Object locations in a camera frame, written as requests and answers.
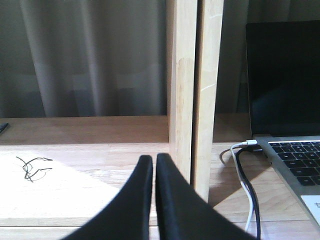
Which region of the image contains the light wooden shelf unit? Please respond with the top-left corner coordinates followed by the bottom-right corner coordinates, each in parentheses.
top-left (0, 0), bottom-right (320, 240)

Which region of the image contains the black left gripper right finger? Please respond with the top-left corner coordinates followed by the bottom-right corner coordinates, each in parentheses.
top-left (155, 153), bottom-right (254, 240)

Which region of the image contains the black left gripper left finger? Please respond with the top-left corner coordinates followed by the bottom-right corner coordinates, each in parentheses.
top-left (64, 155), bottom-right (153, 240)

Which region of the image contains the white laptop cable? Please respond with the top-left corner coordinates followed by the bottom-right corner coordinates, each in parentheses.
top-left (219, 139), bottom-right (258, 233)

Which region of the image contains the black twisted wire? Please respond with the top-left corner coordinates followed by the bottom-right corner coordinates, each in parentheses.
top-left (15, 156), bottom-right (54, 183)

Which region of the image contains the grey curtain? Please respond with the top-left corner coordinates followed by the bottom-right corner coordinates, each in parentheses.
top-left (0, 0), bottom-right (320, 118)

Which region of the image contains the silver laptop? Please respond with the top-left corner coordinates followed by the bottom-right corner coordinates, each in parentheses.
top-left (245, 20), bottom-right (320, 225)

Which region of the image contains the black laptop cable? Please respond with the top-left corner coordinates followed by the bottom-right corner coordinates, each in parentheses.
top-left (235, 147), bottom-right (263, 240)

